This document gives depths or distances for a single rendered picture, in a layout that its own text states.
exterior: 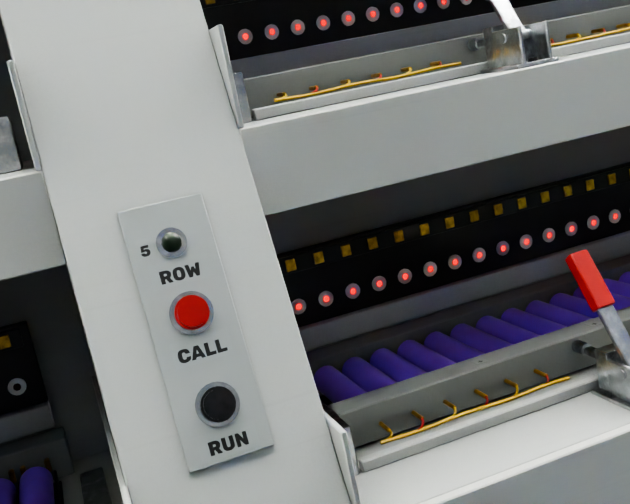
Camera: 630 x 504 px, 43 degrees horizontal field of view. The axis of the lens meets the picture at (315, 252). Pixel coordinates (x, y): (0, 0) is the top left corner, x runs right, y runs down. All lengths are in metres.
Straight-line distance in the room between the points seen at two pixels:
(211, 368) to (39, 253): 0.10
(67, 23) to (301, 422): 0.22
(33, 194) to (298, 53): 0.28
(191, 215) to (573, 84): 0.23
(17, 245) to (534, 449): 0.27
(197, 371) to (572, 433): 0.20
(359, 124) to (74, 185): 0.15
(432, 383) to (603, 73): 0.20
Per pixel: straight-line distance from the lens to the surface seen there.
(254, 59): 0.60
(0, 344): 0.53
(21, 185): 0.39
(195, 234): 0.38
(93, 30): 0.42
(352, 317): 0.57
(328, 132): 0.42
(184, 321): 0.37
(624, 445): 0.46
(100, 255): 0.38
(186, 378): 0.37
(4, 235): 0.39
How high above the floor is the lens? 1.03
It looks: 7 degrees up
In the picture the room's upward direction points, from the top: 17 degrees counter-clockwise
